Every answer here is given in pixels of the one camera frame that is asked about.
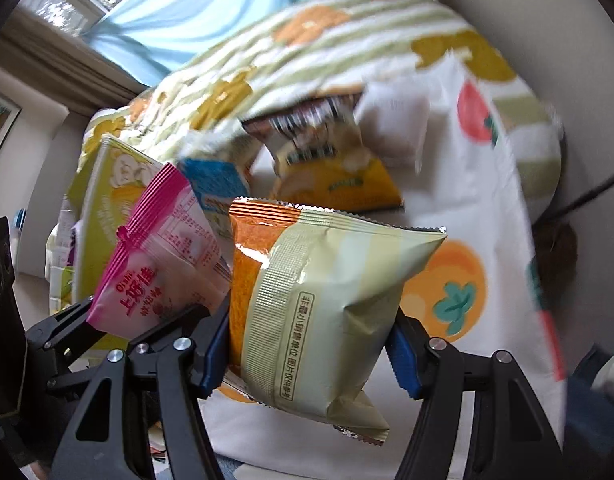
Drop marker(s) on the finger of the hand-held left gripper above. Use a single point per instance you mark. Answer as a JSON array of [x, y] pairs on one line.
[[57, 332], [137, 355]]

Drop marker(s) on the pale purple snack packet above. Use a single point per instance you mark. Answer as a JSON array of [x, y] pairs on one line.
[[394, 125]]

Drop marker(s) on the pink snack packet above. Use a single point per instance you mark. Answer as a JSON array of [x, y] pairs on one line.
[[152, 265]]

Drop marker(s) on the blue white snack packet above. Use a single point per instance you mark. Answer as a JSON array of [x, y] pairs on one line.
[[212, 180]]

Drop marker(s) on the floral striped blanket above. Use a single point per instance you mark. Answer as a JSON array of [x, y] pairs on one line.
[[337, 50]]

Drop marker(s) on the light blue cloth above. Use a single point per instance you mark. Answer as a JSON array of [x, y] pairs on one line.
[[197, 15]]

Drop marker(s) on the orange green snack packet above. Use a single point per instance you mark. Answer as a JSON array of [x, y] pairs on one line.
[[327, 310]]

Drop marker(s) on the brown left curtain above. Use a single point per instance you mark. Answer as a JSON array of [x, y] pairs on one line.
[[62, 65]]

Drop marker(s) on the dark brown yellow snack packet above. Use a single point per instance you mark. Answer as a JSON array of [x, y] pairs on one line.
[[327, 170]]

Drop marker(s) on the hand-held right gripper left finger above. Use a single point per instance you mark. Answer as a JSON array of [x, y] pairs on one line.
[[214, 355]]

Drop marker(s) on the white fruit print sheet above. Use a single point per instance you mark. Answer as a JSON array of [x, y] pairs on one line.
[[487, 200]]

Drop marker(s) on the green yellow cardboard box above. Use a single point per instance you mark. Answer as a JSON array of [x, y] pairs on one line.
[[107, 195]]

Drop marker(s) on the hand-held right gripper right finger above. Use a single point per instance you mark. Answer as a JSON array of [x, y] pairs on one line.
[[404, 360]]

